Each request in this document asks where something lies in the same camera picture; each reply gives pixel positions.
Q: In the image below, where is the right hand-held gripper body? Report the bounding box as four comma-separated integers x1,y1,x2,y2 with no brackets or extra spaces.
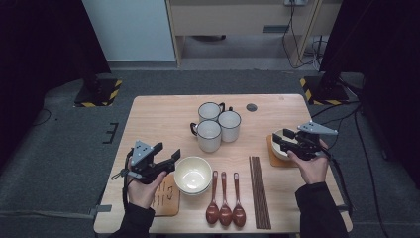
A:
289,120,339,162

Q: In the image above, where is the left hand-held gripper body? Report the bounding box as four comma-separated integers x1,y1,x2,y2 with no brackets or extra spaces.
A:
130,139,168,185

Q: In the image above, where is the cream ceramic bowl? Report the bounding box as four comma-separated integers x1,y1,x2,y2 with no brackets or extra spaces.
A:
179,184,212,196
173,156,213,193
270,128,300,162

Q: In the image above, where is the carved wooden coaster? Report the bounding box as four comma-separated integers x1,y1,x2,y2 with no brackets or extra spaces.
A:
150,173,181,218
265,134,300,169

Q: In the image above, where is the white mug black rim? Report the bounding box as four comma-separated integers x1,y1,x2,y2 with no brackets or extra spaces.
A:
189,119,223,154
197,101,227,123
217,106,242,144

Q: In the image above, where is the row of brown chopsticks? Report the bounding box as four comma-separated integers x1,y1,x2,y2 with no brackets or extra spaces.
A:
248,156,272,231

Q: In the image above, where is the reddish brown wooden spoon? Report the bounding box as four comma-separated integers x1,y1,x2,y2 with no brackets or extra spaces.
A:
219,171,233,228
205,170,220,225
232,172,247,228

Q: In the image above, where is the person's right hand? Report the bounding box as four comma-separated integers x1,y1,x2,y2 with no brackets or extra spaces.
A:
286,138,330,185

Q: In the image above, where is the person's left hand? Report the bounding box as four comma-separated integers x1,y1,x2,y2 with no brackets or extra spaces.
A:
127,158,168,210

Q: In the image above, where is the black floor tape mark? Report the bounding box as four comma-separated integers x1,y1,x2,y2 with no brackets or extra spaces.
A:
102,122,120,145

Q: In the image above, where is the black stand hazard striped base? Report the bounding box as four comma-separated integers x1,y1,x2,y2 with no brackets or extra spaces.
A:
298,49,352,107
73,59,123,109

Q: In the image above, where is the black curtain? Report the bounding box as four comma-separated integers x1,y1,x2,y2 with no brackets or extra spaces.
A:
0,0,112,167
318,0,420,189

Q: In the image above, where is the pale partition panel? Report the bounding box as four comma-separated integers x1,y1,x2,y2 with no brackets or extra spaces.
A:
81,0,176,62

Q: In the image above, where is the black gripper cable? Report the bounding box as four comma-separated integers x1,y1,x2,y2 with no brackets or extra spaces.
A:
110,148,137,212
321,145,355,217

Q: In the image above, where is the long black floor cable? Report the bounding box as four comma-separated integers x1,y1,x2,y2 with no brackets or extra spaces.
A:
354,108,392,238

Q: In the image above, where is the black hanging cable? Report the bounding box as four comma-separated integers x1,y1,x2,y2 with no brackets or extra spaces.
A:
310,34,326,72
281,1,315,70

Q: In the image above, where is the grey desk handle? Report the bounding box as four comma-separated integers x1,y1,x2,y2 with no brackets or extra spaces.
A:
262,24,290,34

